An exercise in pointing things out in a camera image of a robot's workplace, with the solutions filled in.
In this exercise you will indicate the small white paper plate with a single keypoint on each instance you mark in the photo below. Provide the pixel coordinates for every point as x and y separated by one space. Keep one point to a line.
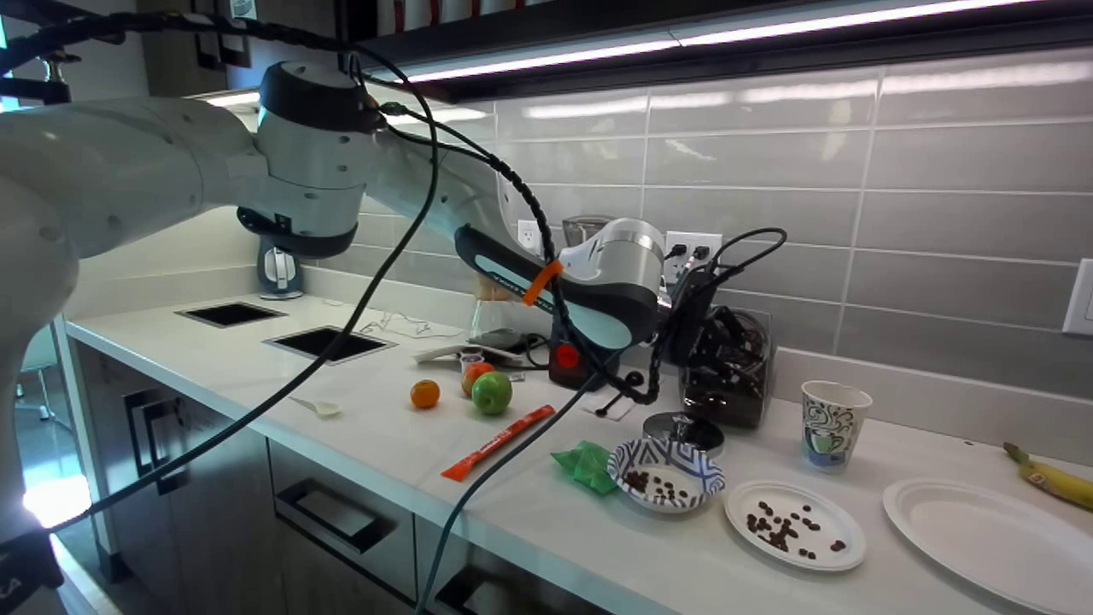
751 553

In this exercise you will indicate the large white paper plate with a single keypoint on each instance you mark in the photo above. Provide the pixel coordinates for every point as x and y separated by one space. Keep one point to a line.
992 540

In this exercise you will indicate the blue patterned bowl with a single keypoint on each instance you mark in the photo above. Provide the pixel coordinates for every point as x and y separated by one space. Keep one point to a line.
636 464

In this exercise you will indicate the red orange peach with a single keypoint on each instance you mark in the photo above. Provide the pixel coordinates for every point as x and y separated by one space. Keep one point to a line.
472 374

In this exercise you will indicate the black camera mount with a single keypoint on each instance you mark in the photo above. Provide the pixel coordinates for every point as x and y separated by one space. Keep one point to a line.
36 86

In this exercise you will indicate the coffee beans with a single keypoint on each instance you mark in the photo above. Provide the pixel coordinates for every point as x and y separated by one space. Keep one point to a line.
787 530

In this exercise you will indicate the under-cabinet light strip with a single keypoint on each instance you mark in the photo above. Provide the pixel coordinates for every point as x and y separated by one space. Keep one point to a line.
636 49

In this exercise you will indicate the patterned paper cup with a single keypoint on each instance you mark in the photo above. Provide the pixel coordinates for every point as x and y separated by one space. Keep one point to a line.
834 428

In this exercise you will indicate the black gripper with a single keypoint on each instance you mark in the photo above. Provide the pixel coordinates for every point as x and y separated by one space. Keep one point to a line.
689 320

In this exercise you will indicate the orange red flat strip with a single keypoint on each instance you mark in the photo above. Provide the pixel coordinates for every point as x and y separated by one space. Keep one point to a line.
495 445

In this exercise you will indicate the black coffee grinder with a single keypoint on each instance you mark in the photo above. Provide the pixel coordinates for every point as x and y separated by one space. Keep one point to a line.
567 365

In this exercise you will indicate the white plastic spoon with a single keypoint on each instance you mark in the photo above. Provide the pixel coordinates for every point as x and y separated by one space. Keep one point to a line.
320 405

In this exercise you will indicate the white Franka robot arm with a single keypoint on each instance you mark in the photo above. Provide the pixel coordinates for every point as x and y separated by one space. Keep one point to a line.
139 171

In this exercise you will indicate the green apple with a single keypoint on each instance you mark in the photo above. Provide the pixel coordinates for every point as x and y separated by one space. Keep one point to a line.
494 394

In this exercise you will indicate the dark upper cabinet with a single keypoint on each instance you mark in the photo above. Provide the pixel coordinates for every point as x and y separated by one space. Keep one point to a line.
797 41

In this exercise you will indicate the white wall switch plate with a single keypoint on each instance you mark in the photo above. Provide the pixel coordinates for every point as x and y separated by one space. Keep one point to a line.
1079 298

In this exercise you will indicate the green packet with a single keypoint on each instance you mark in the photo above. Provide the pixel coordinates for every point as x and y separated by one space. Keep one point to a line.
586 465

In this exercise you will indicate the yellow banana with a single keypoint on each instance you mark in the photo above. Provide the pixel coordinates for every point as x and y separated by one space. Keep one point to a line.
1060 482

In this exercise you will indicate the glass coffee bean jar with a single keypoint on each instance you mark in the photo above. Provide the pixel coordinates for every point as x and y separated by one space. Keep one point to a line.
727 398

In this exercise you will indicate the black square counter cutout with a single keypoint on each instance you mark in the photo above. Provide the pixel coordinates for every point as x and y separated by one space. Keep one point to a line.
320 344

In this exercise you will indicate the small orange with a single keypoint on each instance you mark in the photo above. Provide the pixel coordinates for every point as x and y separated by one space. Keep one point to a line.
423 394

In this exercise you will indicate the black spoon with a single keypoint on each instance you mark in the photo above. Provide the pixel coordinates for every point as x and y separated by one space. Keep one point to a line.
606 409

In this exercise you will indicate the white double wall outlet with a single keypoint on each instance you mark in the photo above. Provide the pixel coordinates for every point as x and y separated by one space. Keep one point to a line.
685 241

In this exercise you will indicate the white blue dispenser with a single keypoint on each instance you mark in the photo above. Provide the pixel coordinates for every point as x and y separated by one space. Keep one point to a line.
282 275

